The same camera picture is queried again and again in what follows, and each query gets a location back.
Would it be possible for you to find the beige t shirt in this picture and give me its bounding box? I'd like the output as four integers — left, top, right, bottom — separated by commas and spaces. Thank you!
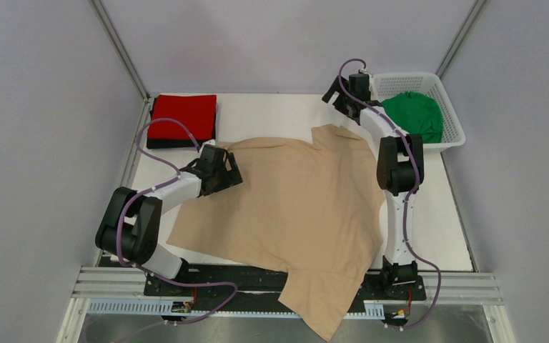
167, 124, 384, 341

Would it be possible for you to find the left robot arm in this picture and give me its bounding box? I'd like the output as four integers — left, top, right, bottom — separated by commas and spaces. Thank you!
94, 144, 243, 295

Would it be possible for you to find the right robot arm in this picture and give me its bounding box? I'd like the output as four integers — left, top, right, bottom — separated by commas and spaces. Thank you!
322, 73, 425, 300

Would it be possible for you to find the white plastic basket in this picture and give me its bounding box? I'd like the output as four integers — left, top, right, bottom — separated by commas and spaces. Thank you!
373, 71, 465, 153

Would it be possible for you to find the folded red t shirt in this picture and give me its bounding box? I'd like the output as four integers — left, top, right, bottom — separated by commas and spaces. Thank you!
147, 94, 218, 141

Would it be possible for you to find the folded black t shirt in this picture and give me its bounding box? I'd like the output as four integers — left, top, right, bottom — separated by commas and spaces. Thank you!
145, 96, 219, 151

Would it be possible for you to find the green t shirt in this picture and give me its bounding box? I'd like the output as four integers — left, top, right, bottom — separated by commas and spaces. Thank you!
382, 91, 444, 144

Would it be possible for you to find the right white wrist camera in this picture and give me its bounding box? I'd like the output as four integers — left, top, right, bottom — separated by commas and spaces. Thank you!
358, 68, 374, 79

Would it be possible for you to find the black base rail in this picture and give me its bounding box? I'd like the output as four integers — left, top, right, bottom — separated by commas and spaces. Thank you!
143, 264, 427, 314

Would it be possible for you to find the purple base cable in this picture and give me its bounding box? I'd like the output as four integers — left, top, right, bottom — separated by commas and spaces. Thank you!
113, 284, 239, 343

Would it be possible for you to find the right aluminium frame post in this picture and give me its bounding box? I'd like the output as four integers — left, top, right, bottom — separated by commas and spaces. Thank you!
435, 0, 489, 79

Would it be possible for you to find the aluminium frame post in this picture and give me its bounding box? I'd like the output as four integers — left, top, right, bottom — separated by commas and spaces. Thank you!
435, 0, 489, 79
89, 0, 149, 101

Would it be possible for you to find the left aluminium frame post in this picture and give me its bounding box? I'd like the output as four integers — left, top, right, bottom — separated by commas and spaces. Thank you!
89, 0, 149, 101

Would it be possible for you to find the white slotted cable duct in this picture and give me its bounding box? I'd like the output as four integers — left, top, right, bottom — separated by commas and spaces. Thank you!
86, 299, 385, 320

